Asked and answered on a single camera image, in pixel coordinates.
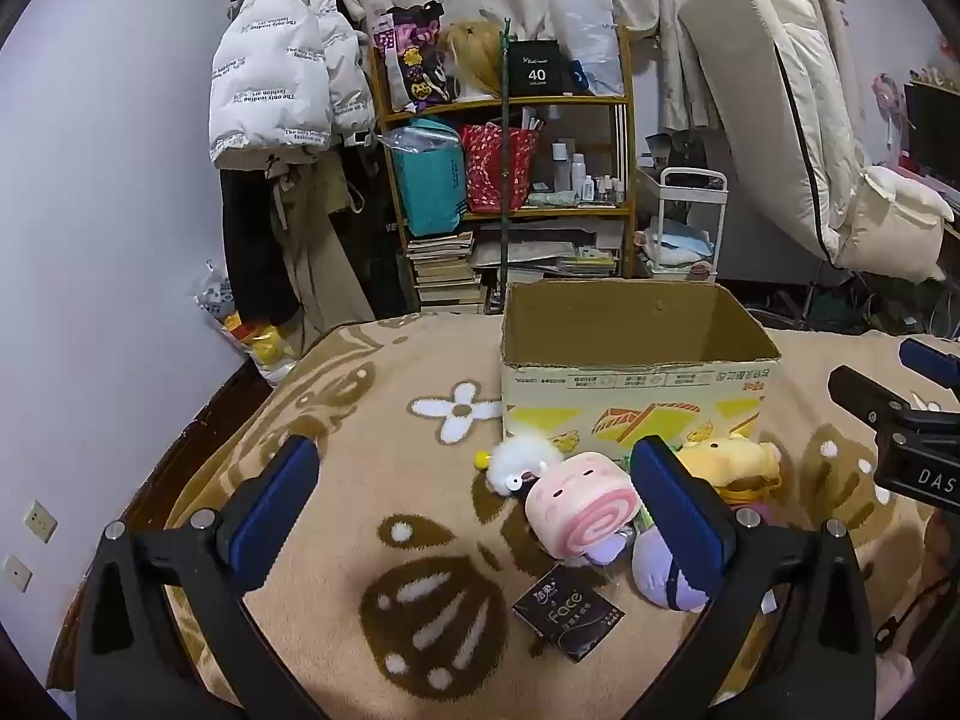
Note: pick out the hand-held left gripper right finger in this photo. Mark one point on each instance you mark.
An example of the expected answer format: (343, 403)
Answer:
(675, 510)

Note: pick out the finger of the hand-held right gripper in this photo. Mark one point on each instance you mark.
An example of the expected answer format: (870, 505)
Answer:
(934, 361)
(862, 392)

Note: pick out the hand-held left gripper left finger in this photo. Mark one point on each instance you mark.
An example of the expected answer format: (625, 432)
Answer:
(274, 514)

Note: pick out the purple plush toy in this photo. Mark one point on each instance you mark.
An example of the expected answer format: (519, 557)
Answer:
(656, 570)

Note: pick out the yellow plush toy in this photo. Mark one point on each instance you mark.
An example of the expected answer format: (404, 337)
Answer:
(735, 459)

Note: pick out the pink swiss roll plush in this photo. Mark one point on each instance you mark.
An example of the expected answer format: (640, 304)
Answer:
(577, 502)

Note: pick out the white fluffy plush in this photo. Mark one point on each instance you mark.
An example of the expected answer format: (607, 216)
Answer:
(521, 457)

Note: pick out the printed cardboard box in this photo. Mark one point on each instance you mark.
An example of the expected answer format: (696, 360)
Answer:
(637, 330)

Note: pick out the black tissue packet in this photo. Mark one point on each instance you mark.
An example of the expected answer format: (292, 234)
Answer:
(570, 611)

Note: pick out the beige flower print blanket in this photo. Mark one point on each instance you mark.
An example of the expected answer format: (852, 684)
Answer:
(420, 465)

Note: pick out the plastic bag of toys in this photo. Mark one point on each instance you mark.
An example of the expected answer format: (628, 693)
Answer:
(262, 345)

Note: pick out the black screen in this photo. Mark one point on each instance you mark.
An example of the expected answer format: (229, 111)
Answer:
(937, 127)

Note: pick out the light blue cloth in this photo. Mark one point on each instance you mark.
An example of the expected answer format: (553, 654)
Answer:
(679, 244)

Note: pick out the beige hanging coat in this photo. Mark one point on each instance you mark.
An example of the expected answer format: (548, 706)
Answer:
(322, 277)

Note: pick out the pink ornament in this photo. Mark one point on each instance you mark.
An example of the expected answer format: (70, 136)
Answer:
(889, 101)

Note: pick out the white trolley cart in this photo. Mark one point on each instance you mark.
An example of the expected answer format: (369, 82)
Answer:
(694, 180)

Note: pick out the black hanging garment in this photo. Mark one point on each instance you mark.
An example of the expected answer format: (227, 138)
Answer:
(251, 240)

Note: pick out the stack of books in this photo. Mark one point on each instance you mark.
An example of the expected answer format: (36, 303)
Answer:
(555, 255)
(442, 270)

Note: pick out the cream folded mattress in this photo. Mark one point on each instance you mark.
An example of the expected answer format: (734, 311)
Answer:
(750, 90)

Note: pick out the group of white cosmetic bottles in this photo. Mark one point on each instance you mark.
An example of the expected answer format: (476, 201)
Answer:
(577, 172)

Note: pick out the teal bag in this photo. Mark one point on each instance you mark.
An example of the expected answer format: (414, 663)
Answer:
(427, 187)

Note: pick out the green pole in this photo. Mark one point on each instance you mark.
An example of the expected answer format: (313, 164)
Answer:
(507, 165)

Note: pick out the red gift bag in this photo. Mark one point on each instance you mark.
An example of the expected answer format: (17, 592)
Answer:
(487, 172)

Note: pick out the white puffer jacket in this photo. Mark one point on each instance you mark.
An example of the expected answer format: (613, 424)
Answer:
(270, 75)

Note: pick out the wooden shelf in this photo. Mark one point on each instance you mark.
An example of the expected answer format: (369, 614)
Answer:
(517, 100)

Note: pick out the clear plastic bag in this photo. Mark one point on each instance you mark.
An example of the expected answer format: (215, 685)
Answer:
(592, 37)

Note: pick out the black box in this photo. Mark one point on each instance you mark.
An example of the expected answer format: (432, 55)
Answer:
(536, 75)

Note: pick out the purple printed bag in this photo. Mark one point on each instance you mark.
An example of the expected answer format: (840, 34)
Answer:
(412, 60)

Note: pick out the blonde wig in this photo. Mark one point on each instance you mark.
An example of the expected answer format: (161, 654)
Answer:
(472, 52)

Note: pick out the dark wooden bed frame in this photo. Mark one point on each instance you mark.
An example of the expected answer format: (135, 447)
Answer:
(187, 435)

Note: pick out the white wall socket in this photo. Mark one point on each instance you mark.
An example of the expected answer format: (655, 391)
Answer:
(40, 521)
(16, 574)

